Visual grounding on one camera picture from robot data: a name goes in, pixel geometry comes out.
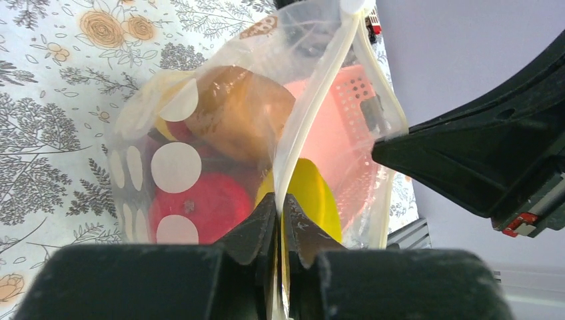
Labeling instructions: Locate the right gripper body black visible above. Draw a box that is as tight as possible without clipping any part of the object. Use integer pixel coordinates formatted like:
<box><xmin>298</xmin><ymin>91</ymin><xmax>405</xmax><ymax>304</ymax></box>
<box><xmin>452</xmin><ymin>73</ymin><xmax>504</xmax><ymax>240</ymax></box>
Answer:
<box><xmin>492</xmin><ymin>168</ymin><xmax>564</xmax><ymax>238</ymax></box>

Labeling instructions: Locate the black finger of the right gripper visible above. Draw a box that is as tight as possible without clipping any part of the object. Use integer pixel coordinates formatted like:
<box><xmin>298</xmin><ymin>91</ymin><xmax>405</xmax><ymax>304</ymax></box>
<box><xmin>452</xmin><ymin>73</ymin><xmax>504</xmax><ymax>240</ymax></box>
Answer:
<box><xmin>372</xmin><ymin>35</ymin><xmax>564</xmax><ymax>219</ymax></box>

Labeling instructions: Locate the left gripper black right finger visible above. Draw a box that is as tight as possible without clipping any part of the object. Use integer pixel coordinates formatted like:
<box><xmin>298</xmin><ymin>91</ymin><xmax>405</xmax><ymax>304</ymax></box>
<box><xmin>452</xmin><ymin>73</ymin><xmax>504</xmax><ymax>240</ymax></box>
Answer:
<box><xmin>282</xmin><ymin>195</ymin><xmax>513</xmax><ymax>319</ymax></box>

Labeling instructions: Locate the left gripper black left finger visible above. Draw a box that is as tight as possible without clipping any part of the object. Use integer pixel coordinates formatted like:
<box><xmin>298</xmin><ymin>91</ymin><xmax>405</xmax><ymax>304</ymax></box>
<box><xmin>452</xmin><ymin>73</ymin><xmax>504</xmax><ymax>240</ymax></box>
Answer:
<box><xmin>15</xmin><ymin>193</ymin><xmax>276</xmax><ymax>319</ymax></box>

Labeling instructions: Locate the red apple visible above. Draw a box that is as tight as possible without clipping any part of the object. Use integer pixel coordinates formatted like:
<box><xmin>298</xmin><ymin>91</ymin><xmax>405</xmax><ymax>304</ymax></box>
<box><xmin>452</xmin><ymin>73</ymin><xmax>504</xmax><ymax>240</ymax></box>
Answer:
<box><xmin>149</xmin><ymin>173</ymin><xmax>252</xmax><ymax>245</ymax></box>

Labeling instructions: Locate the yellow green mango slice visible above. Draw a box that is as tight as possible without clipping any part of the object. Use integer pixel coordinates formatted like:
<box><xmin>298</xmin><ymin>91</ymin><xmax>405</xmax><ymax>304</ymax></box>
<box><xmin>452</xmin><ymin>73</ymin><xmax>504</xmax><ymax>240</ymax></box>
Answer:
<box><xmin>247</xmin><ymin>158</ymin><xmax>342</xmax><ymax>243</ymax></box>

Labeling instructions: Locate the brown potato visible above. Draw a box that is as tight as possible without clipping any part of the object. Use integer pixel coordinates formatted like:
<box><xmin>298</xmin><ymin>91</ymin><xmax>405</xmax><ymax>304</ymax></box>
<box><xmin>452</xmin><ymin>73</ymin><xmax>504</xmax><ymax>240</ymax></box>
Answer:
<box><xmin>185</xmin><ymin>66</ymin><xmax>296</xmax><ymax>166</ymax></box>

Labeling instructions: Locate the clear zip top bag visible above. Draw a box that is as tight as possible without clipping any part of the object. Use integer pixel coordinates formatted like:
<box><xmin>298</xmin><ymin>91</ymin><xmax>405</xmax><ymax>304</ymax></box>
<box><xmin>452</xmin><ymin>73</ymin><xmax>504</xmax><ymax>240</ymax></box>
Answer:
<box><xmin>105</xmin><ymin>0</ymin><xmax>409</xmax><ymax>251</ymax></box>

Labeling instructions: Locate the pink plastic basket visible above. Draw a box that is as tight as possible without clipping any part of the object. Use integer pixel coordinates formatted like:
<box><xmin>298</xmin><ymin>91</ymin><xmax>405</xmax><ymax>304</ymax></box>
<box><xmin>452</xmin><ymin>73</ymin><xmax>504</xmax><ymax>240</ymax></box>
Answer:
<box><xmin>299</xmin><ymin>65</ymin><xmax>390</xmax><ymax>237</ymax></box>

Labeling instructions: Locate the red white brick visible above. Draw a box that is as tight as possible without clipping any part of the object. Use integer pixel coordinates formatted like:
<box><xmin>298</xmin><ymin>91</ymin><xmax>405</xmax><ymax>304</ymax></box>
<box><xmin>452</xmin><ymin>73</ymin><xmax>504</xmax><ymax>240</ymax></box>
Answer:
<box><xmin>365</xmin><ymin>7</ymin><xmax>382</xmax><ymax>44</ymax></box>

